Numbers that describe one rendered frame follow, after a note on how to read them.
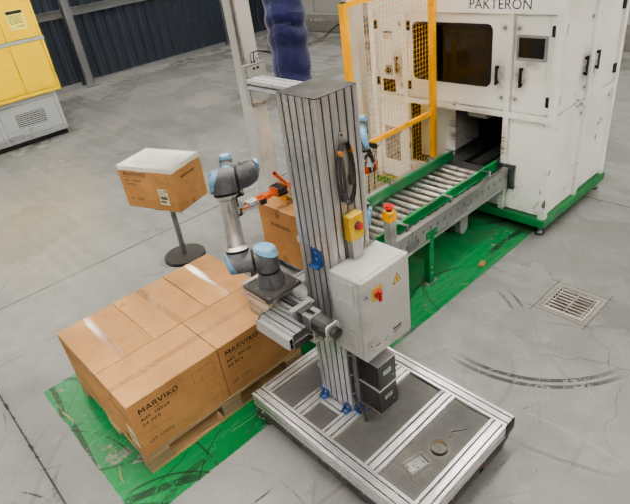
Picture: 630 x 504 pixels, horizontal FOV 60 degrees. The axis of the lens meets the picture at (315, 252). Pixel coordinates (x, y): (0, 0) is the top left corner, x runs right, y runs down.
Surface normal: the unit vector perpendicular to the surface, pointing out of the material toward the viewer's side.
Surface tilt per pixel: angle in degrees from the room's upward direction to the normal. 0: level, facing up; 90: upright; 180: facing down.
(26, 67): 90
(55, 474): 0
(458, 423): 0
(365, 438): 0
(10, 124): 90
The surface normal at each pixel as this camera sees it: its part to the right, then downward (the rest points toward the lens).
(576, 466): -0.12, -0.84
